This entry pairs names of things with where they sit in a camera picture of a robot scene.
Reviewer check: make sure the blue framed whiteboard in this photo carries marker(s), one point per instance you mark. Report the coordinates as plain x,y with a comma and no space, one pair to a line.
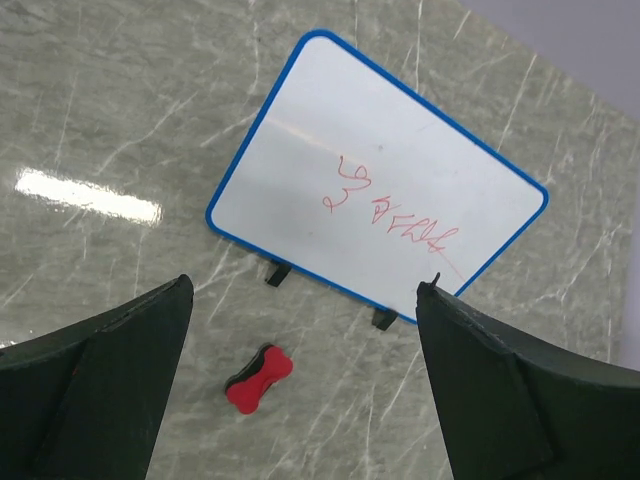
349,176

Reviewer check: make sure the black whiteboard stand foot left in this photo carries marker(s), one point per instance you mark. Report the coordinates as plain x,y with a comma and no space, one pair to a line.
278,273

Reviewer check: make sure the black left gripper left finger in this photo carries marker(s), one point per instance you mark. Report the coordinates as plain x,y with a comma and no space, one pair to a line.
87,401

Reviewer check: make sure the red bone-shaped eraser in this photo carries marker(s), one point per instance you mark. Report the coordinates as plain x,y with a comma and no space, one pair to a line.
246,388

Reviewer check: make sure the black whiteboard stand foot right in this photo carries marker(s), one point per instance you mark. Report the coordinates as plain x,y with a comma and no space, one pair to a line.
383,318

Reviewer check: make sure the black whiteboard stand foot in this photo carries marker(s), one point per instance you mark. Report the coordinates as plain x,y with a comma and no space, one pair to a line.
383,318
278,273

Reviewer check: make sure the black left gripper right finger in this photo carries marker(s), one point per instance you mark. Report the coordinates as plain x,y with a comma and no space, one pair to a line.
512,406

